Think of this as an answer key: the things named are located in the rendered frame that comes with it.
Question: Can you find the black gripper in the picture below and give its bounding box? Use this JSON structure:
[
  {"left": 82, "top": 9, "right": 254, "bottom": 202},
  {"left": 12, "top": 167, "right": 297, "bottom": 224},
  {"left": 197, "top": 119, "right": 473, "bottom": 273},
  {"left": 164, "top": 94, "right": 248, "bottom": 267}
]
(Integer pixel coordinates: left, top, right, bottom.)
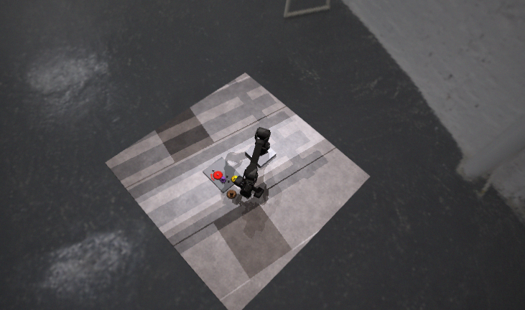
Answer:
[{"left": 234, "top": 176, "right": 264, "bottom": 198}]

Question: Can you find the brown gear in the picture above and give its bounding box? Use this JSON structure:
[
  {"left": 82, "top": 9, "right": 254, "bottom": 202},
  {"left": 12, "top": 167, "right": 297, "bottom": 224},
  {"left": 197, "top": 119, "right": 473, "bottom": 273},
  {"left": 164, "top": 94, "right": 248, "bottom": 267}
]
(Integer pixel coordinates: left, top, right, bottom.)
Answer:
[{"left": 226, "top": 190, "right": 237, "bottom": 199}]

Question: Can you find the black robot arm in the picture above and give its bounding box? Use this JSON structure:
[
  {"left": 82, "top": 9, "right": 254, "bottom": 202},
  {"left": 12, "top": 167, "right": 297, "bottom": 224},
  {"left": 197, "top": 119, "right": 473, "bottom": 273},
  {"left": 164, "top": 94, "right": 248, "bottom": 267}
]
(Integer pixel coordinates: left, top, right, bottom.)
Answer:
[{"left": 240, "top": 127, "right": 271, "bottom": 198}]

